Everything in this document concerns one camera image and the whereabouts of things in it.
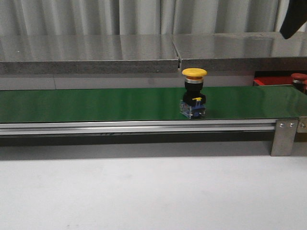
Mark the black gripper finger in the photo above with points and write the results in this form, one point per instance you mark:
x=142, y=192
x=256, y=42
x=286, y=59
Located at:
x=295, y=17

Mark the red mushroom push button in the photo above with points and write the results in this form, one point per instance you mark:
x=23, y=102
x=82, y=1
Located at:
x=298, y=80

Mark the right steel table top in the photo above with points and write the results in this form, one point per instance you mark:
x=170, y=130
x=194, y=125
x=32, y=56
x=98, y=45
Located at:
x=262, y=51

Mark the steel table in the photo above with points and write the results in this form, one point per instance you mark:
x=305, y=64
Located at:
x=87, y=54
x=262, y=51

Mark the red plastic tray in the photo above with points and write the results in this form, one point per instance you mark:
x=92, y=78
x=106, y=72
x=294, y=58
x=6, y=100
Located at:
x=266, y=78

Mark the green conveyor belt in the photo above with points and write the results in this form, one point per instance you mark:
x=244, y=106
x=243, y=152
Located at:
x=86, y=105

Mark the left steel table top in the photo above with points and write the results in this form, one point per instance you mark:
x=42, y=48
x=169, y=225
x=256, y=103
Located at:
x=87, y=54

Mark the grey pleated curtain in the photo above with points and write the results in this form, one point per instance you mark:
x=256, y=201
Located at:
x=140, y=17

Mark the steel end bracket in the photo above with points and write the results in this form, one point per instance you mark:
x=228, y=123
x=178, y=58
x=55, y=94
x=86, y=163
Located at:
x=302, y=125

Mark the steel conveyor support bracket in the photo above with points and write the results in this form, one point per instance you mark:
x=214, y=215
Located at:
x=284, y=136

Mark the aluminium conveyor side rail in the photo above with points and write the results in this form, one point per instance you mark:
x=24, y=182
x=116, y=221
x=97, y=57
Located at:
x=62, y=128

